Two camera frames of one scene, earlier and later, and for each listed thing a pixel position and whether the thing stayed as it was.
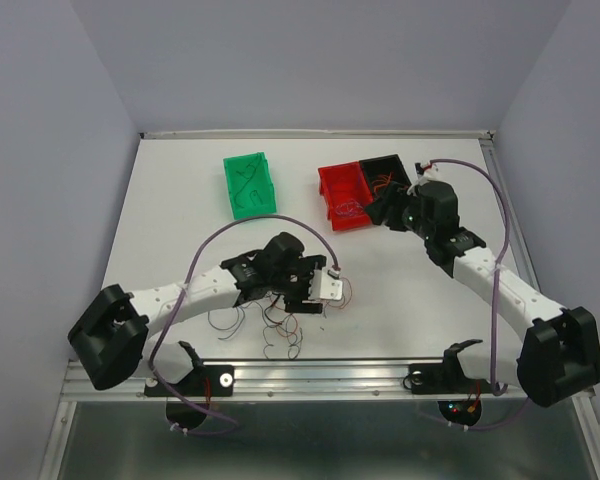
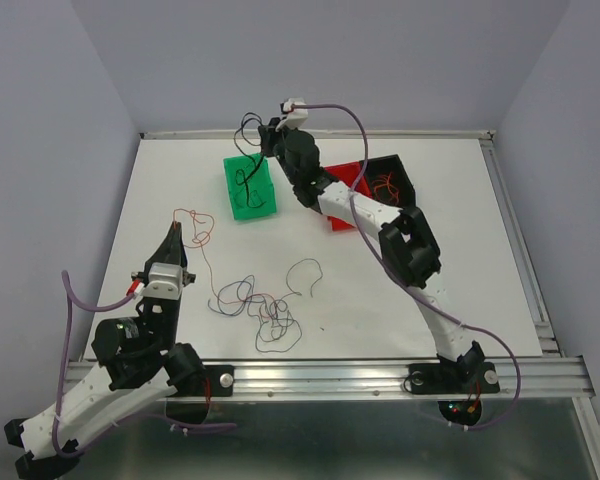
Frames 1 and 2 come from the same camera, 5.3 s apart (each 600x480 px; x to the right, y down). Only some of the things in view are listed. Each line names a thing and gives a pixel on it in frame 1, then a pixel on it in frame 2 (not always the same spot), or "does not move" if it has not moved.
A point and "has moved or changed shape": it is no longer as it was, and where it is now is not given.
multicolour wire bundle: (280, 323) has moved or changed shape
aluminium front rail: (297, 380) does not move
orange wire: (378, 183) -> (205, 257)
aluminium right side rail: (490, 148) does not move
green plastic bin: (250, 185) does not move
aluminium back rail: (402, 135) does not move
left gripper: (307, 265) -> (173, 249)
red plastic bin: (347, 194) does not move
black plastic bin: (385, 175) does not move
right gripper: (377, 210) -> (268, 134)
